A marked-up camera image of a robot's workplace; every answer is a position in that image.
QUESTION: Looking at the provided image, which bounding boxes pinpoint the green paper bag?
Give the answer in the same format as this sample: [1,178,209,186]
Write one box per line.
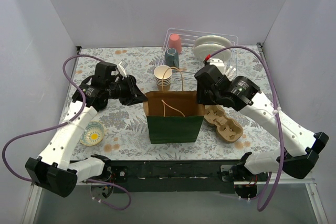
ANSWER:
[143,87,205,144]

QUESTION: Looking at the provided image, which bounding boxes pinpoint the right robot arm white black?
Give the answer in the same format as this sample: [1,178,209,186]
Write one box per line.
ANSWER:
[194,65,329,181]

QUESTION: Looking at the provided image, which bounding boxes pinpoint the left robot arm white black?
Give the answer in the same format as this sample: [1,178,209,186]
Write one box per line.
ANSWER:
[25,61,147,197]

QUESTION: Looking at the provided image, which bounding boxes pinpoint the floral table mat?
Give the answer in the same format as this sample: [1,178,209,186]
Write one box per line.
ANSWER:
[70,47,279,161]

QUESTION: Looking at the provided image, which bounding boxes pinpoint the stack of brown paper cups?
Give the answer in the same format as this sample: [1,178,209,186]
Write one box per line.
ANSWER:
[154,65,173,91]

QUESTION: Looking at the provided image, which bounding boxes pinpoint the front white plate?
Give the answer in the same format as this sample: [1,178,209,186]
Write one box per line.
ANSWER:
[193,43,232,62]

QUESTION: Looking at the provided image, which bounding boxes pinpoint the white plate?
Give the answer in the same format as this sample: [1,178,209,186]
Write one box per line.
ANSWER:
[193,43,232,62]
[195,35,233,49]

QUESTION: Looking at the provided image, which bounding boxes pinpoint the brown cardboard cup carrier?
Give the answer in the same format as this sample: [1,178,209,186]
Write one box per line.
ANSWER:
[204,105,243,143]

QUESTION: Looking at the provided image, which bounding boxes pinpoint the dark teal mug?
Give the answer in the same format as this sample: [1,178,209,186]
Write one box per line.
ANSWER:
[164,48,179,68]

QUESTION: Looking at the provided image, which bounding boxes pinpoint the rear white plate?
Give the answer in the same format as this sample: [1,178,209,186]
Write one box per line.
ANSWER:
[195,35,233,49]

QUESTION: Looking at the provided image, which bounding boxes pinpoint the patterned small bowl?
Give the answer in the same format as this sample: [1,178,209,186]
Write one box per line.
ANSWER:
[79,121,105,146]

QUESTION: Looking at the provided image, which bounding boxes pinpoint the pink cup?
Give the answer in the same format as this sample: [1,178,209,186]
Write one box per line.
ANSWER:
[168,34,182,54]

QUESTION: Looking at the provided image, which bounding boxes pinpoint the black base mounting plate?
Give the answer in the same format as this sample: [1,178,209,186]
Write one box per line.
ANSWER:
[81,158,268,196]

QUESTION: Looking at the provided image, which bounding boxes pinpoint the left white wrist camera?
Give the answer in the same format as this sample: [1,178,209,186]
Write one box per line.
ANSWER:
[117,61,128,77]

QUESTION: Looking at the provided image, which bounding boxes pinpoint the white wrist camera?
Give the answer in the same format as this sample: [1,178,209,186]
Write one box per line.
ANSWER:
[117,61,128,77]
[204,55,226,74]

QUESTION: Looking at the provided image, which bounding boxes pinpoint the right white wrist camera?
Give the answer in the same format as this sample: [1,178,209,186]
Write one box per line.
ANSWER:
[204,55,226,74]

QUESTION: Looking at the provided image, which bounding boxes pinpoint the white wire dish rack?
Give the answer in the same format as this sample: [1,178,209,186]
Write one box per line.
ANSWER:
[156,28,238,80]

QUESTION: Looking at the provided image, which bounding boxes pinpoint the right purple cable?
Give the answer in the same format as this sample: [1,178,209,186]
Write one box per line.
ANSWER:
[209,46,285,212]

